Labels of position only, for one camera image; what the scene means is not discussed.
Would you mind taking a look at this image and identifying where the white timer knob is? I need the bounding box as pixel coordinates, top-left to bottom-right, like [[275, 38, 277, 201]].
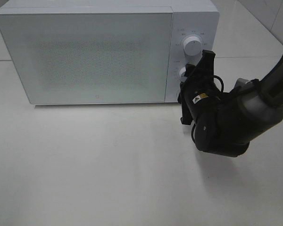
[[178, 67, 187, 82]]

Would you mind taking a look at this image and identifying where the white microwave oven body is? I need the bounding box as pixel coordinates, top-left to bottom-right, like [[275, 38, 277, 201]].
[[0, 0, 220, 104]]

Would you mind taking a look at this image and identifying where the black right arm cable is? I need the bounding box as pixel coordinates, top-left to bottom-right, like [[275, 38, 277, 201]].
[[179, 75, 227, 142]]

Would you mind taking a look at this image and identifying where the round white door button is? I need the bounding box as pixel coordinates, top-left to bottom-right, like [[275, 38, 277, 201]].
[[176, 90, 180, 99]]

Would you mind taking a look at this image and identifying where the upper white power knob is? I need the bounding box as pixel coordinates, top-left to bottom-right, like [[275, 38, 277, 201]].
[[183, 34, 202, 56]]

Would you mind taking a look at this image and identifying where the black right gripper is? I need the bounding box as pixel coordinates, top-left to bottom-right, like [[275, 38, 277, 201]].
[[178, 50, 223, 125]]

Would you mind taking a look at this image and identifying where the white microwave door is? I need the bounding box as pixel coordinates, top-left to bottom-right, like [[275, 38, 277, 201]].
[[0, 12, 172, 105]]

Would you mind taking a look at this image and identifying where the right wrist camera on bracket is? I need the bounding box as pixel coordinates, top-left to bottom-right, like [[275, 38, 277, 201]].
[[234, 78, 252, 88]]

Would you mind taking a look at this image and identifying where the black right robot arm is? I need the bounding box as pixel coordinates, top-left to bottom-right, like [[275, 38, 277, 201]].
[[177, 50, 283, 157]]

